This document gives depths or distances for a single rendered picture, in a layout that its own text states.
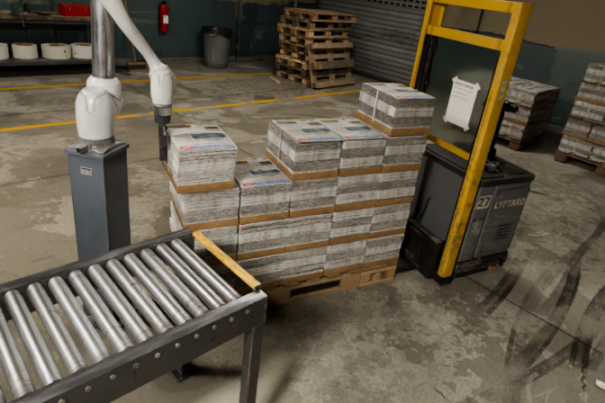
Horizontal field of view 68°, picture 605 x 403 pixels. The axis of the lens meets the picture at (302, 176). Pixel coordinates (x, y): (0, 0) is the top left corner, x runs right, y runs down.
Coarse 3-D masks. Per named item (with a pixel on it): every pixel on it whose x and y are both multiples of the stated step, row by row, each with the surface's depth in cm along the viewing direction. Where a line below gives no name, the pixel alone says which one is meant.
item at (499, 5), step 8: (440, 0) 287; (448, 0) 281; (456, 0) 275; (464, 0) 270; (472, 0) 264; (480, 0) 259; (488, 0) 254; (496, 0) 249; (480, 8) 260; (488, 8) 254; (496, 8) 249; (504, 8) 245; (512, 8) 240
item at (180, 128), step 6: (168, 126) 229; (174, 126) 230; (180, 126) 231; (186, 126) 233; (192, 126) 234; (198, 126) 235; (204, 126) 237; (210, 126) 238; (216, 126) 239; (168, 132) 221; (174, 132) 222; (180, 132) 223
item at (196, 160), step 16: (176, 144) 208; (192, 144) 210; (208, 144) 213; (224, 144) 216; (176, 160) 206; (192, 160) 208; (208, 160) 212; (224, 160) 216; (176, 176) 209; (192, 176) 212; (208, 176) 216; (224, 176) 220
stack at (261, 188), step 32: (256, 160) 262; (224, 192) 225; (256, 192) 233; (288, 192) 243; (320, 192) 252; (352, 192) 263; (256, 224) 242; (288, 224) 251; (320, 224) 261; (352, 224) 274; (288, 256) 261; (320, 256) 272; (352, 256) 284; (288, 288) 272
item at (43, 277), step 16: (160, 240) 181; (192, 240) 191; (96, 256) 167; (112, 256) 168; (48, 272) 156; (64, 272) 157; (0, 288) 146; (16, 288) 147; (48, 288) 154; (96, 288) 168; (0, 304) 145
